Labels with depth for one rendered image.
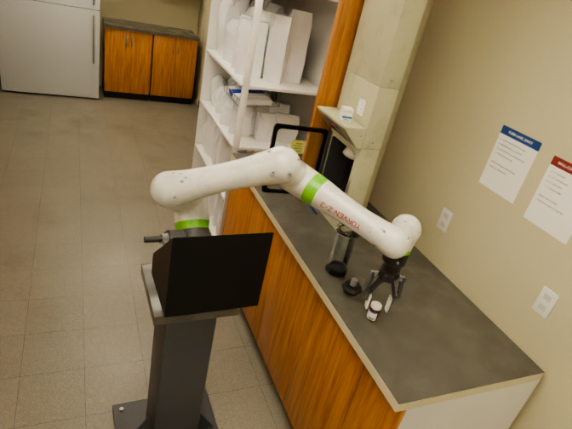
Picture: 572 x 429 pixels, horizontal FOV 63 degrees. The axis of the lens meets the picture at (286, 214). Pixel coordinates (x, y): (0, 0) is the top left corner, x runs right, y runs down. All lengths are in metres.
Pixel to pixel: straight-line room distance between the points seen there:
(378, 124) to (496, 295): 0.94
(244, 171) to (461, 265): 1.27
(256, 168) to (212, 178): 0.15
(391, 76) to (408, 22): 0.23
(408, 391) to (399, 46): 1.41
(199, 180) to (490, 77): 1.40
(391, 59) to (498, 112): 0.52
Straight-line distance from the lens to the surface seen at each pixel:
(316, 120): 2.54
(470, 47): 2.45
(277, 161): 1.48
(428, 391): 1.76
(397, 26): 2.18
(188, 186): 1.58
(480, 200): 2.29
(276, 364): 2.65
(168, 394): 2.15
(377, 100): 2.22
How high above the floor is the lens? 2.10
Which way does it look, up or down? 28 degrees down
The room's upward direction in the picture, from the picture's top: 13 degrees clockwise
